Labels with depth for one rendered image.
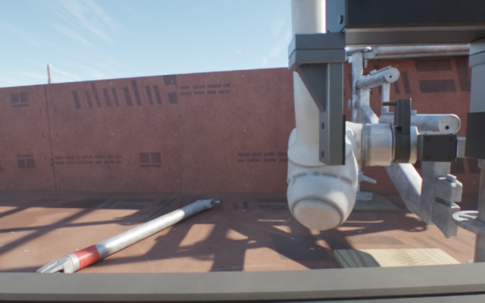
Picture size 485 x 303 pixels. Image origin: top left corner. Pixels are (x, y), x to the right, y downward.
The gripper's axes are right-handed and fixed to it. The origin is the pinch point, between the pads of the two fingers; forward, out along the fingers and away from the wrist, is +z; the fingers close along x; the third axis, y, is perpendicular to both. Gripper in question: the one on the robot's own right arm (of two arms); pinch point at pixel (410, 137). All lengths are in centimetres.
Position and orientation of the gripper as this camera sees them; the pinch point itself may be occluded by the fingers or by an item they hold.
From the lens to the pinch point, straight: 24.9
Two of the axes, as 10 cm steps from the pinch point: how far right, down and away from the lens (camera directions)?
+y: -0.1, 1.1, -9.9
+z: 0.3, 9.9, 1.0
